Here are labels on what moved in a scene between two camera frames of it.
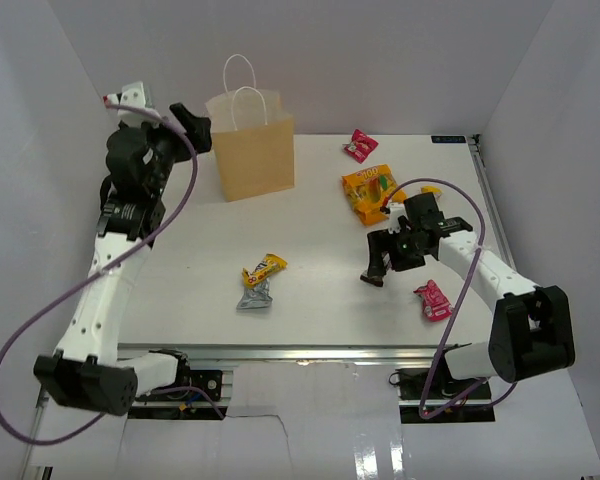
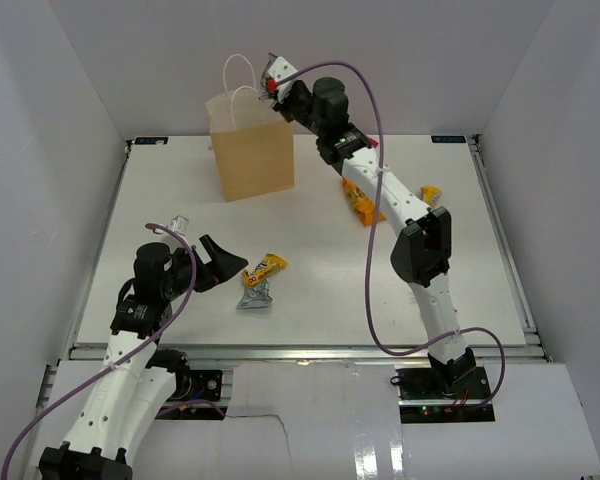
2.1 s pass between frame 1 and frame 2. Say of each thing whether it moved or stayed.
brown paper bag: stayed
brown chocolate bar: moved
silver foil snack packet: stayed
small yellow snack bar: stayed
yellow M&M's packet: stayed
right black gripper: moved
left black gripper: moved
